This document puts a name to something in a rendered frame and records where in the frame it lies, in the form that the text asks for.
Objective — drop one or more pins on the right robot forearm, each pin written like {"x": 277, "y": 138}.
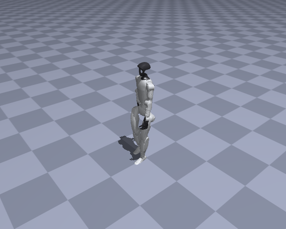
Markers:
{"x": 137, "y": 99}

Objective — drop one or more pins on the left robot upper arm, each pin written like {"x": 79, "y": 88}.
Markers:
{"x": 150, "y": 89}

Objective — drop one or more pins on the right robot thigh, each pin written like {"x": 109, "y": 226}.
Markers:
{"x": 135, "y": 120}

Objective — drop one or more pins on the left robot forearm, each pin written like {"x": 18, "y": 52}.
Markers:
{"x": 147, "y": 111}

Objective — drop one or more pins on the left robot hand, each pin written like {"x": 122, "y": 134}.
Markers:
{"x": 144, "y": 125}

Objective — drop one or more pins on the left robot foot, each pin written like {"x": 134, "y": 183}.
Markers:
{"x": 139, "y": 160}

